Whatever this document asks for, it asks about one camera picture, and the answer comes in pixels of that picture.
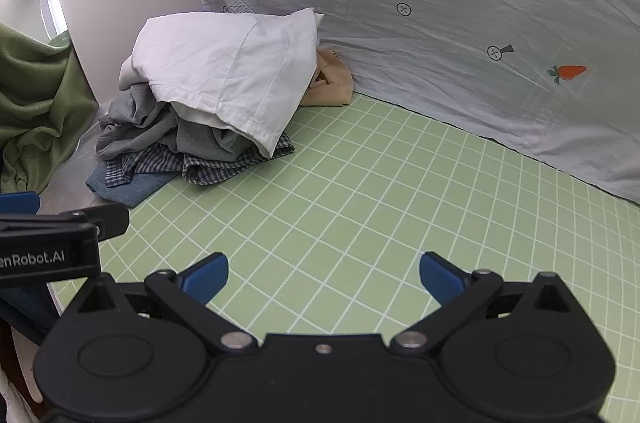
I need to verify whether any olive green blanket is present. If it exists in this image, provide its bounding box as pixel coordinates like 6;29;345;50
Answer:
0;23;101;197

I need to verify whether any grey garment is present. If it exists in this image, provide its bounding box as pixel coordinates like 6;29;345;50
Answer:
95;80;267;164

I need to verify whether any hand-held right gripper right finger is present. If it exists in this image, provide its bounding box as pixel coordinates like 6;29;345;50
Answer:
390;250;587;354

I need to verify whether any blue garment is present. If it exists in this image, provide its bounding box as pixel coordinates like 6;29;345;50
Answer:
85;162;174;209

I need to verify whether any plaid shirt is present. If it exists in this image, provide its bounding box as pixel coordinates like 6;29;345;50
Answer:
102;130;296;187

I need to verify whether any grey printed sheet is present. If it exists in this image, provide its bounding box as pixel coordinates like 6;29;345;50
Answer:
181;0;640;205

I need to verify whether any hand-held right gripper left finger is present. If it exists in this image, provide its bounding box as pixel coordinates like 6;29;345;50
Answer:
65;252;259;355

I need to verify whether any white shirt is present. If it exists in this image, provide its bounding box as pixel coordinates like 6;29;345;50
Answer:
119;7;325;160

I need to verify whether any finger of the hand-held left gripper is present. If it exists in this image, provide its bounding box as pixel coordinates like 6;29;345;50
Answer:
59;202;131;241

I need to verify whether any beige garment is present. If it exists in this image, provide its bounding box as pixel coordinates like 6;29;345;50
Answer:
299;47;355;108

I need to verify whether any green grid mat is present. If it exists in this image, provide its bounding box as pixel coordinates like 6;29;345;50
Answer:
50;90;640;423

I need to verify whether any dark blue cloth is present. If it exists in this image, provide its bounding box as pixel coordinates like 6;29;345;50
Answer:
0;285;64;347

